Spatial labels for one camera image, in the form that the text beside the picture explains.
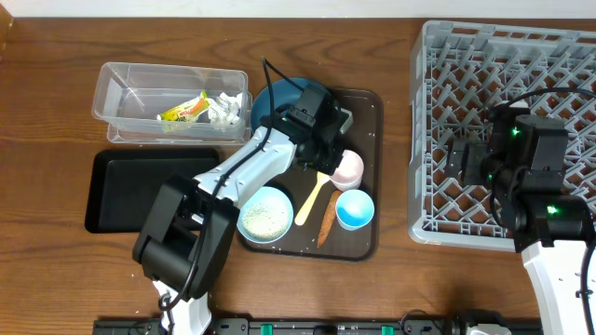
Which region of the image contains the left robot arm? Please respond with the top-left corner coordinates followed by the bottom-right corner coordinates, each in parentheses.
top-left (132, 104), bottom-right (353, 334)

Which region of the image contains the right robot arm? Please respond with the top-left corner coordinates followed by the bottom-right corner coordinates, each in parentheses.
top-left (446, 114), bottom-right (595, 334)

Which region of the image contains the brown serving tray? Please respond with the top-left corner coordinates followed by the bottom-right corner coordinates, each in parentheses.
top-left (237, 88), bottom-right (384, 261)

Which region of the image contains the yellow green snack wrapper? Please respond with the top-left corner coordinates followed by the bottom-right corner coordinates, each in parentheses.
top-left (156, 90), bottom-right (210, 122)

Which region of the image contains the yellow plastic spoon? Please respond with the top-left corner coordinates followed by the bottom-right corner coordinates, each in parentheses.
top-left (294, 172), bottom-right (331, 226)

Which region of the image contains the grey dishwasher rack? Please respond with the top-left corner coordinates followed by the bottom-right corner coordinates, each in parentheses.
top-left (408, 20), bottom-right (595, 251)

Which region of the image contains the pink cup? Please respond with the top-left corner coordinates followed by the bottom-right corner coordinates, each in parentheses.
top-left (331, 150), bottom-right (364, 192)

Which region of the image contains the white tissue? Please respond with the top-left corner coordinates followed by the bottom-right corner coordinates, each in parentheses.
top-left (207, 93), bottom-right (244, 127)

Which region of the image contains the clear plastic bin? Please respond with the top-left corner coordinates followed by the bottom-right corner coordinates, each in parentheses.
top-left (92, 62), bottom-right (252, 145)

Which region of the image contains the black tray bin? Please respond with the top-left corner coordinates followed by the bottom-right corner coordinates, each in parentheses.
top-left (85, 148), bottom-right (220, 234)

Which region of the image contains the light blue cup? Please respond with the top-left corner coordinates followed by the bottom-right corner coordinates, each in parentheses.
top-left (335, 190), bottom-right (375, 231)

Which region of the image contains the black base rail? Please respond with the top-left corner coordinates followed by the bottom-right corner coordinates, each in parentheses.
top-left (91, 316), bottom-right (541, 335)

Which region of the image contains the large blue bowl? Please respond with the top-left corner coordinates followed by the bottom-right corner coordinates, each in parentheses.
top-left (251, 77), bottom-right (330, 131)

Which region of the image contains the light blue rice bowl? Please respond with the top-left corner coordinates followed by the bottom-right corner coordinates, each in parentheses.
top-left (237, 186), bottom-right (293, 244)

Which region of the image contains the orange carrot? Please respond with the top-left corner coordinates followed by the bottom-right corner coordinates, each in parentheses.
top-left (317, 190), bottom-right (342, 248)

